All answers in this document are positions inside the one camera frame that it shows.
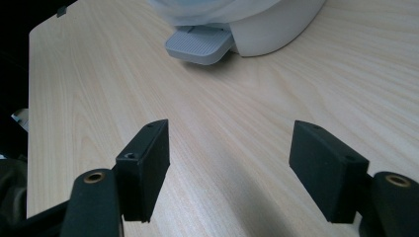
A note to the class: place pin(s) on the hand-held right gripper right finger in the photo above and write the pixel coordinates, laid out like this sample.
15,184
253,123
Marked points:
326,171

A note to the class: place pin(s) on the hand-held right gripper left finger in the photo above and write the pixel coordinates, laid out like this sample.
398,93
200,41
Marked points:
145,171

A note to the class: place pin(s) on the dark cloth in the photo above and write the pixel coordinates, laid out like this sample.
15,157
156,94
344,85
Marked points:
11,194

